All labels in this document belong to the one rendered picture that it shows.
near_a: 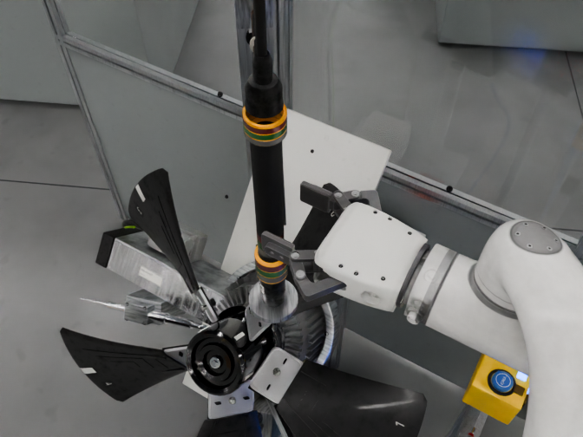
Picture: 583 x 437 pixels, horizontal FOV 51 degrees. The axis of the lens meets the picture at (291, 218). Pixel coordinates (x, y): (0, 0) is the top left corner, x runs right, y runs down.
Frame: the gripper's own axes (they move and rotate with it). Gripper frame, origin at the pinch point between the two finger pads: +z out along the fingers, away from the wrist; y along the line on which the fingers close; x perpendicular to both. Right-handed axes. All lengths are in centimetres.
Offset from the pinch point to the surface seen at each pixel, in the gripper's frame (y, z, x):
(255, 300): -2.1, 4.7, -19.9
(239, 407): -6, 8, -56
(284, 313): -1.8, 0.1, -19.9
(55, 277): 31, 135, -165
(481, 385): 22, -30, -58
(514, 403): 22, -37, -58
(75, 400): -6, 91, -165
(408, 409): 6, -20, -47
